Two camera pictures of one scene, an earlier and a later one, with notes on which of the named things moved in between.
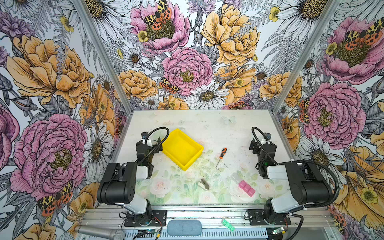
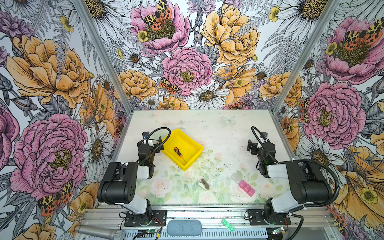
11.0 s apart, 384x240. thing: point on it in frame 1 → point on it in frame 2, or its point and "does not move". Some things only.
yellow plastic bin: [182, 149] does not move
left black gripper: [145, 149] does not move
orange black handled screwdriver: [221, 157] → [176, 150]
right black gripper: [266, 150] does not move
